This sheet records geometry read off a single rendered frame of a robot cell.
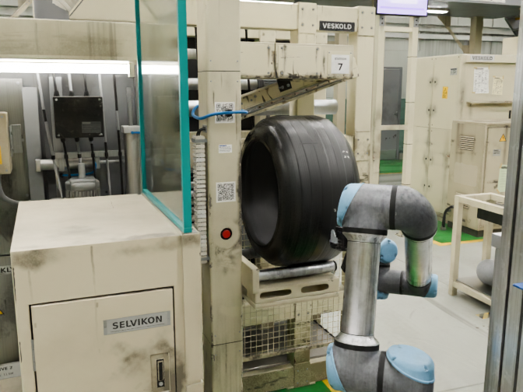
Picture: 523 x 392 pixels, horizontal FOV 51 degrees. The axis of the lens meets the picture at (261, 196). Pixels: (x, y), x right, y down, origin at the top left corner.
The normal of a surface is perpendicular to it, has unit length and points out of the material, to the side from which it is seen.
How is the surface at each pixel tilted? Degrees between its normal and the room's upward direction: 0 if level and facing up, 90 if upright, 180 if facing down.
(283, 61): 90
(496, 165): 90
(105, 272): 90
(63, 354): 90
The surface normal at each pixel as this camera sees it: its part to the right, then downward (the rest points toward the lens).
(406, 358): 0.12, -0.97
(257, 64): 0.37, 0.18
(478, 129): -0.95, 0.06
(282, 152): -0.42, -0.35
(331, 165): 0.33, -0.29
